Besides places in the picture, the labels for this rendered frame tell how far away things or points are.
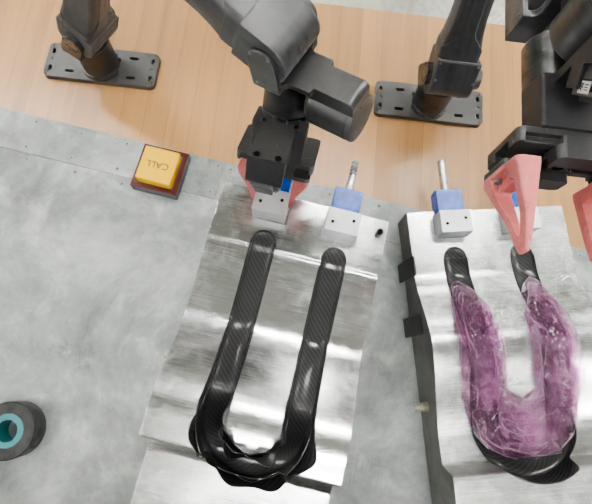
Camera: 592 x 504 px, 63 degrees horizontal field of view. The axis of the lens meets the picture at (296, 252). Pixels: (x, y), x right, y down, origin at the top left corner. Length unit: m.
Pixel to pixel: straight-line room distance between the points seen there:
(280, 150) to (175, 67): 0.46
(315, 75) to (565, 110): 0.25
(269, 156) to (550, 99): 0.27
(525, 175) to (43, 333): 0.71
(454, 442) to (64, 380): 0.58
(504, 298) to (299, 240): 0.32
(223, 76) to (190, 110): 0.09
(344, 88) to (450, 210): 0.32
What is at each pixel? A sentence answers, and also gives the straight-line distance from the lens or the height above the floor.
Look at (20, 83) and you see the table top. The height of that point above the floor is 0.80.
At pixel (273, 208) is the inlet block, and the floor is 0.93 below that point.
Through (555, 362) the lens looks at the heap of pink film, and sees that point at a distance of 0.77.
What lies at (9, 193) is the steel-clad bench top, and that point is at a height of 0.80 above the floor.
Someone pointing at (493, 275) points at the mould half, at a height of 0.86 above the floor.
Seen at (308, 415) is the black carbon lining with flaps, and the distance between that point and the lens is 0.66.
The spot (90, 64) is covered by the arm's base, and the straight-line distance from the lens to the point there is 0.95.
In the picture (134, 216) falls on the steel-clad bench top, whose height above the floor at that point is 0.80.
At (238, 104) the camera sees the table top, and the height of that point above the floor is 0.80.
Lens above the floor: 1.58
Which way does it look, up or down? 75 degrees down
